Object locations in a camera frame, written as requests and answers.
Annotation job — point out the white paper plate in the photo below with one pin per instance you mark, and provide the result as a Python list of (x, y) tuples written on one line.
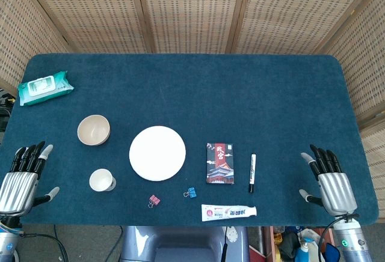
[(157, 153)]

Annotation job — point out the woven bamboo folding screen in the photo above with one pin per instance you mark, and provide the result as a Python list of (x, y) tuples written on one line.
[(192, 9)]

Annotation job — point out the black white whiteboard marker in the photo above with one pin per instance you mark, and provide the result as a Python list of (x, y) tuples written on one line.
[(252, 172)]

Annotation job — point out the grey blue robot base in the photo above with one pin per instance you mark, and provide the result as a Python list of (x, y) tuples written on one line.
[(180, 244)]

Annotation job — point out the pink binder clip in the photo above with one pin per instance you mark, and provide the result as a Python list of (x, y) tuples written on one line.
[(154, 199)]

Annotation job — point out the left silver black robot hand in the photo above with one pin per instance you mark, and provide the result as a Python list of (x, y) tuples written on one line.
[(18, 187)]

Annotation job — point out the blue carpet table cover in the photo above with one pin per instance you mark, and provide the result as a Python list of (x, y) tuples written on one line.
[(210, 93)]

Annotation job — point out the beige bowl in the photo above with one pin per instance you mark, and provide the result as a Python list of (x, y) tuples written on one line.
[(93, 131)]

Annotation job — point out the flower print paper cup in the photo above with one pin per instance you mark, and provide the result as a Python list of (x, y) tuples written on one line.
[(100, 181)]

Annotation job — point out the blue binder clip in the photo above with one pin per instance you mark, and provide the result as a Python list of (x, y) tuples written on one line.
[(192, 192)]

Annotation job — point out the red wooden shelf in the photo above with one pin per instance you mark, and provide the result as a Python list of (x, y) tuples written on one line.
[(267, 244)]

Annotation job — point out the dark palace print card box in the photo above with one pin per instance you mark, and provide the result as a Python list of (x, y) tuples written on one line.
[(220, 166)]

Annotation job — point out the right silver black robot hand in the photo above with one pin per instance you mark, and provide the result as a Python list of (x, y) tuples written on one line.
[(337, 190)]

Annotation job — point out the white toothpaste tube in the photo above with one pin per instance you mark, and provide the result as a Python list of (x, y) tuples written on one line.
[(228, 212)]

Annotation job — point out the green wet wipes pack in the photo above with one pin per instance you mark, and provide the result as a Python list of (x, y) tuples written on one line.
[(45, 89)]

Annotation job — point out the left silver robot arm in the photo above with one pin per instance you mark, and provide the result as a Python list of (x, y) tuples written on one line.
[(7, 241)]

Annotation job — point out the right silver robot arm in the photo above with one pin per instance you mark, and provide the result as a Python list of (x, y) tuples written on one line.
[(352, 241)]

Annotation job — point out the blue spray bottle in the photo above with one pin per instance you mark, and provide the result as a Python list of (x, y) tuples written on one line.
[(302, 251)]

